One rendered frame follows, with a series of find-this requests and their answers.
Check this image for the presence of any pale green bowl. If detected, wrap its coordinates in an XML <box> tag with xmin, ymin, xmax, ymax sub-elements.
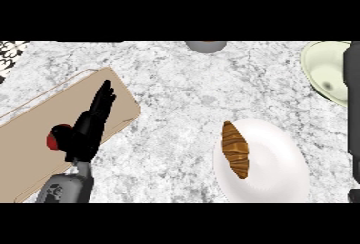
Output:
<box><xmin>300</xmin><ymin>40</ymin><xmax>353</xmax><ymax>108</ymax></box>

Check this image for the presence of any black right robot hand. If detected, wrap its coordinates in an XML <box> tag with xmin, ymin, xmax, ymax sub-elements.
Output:
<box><xmin>343</xmin><ymin>40</ymin><xmax>360</xmax><ymax>189</ymax></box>

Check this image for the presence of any black and white patterned mat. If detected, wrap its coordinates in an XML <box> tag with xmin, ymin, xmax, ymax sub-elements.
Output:
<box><xmin>0</xmin><ymin>40</ymin><xmax>31</xmax><ymax>85</ymax></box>

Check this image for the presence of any grey round pot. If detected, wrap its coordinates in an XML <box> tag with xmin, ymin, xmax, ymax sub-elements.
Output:
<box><xmin>185</xmin><ymin>40</ymin><xmax>227</xmax><ymax>54</ymax></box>

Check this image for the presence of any beige wooden cutting board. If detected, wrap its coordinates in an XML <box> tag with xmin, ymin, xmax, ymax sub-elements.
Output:
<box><xmin>0</xmin><ymin>66</ymin><xmax>142</xmax><ymax>204</ymax></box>

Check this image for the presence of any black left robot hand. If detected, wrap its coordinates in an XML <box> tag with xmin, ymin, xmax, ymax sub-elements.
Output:
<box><xmin>49</xmin><ymin>79</ymin><xmax>118</xmax><ymax>164</ymax></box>

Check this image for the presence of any white oval plate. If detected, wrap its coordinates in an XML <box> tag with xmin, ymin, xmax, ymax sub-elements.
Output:
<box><xmin>213</xmin><ymin>117</ymin><xmax>312</xmax><ymax>204</ymax></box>

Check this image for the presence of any brown croissant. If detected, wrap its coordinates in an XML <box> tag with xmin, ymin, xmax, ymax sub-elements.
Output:
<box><xmin>220</xmin><ymin>120</ymin><xmax>253</xmax><ymax>180</ymax></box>

